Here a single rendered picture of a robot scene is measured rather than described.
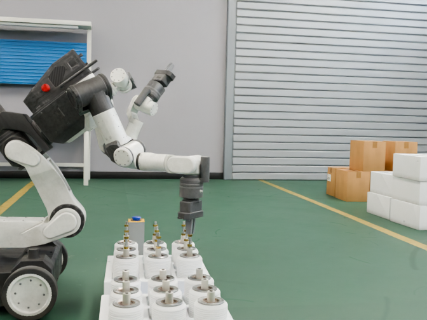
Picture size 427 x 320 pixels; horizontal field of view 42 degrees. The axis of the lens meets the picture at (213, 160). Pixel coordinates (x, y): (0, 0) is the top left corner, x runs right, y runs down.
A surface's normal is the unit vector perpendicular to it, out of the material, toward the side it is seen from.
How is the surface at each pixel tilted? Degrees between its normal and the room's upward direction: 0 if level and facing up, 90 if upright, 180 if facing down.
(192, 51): 90
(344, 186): 90
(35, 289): 90
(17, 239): 90
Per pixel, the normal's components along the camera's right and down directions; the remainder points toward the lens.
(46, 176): 0.29, 0.47
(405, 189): -0.98, -0.01
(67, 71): 0.17, 0.05
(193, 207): 0.84, 0.06
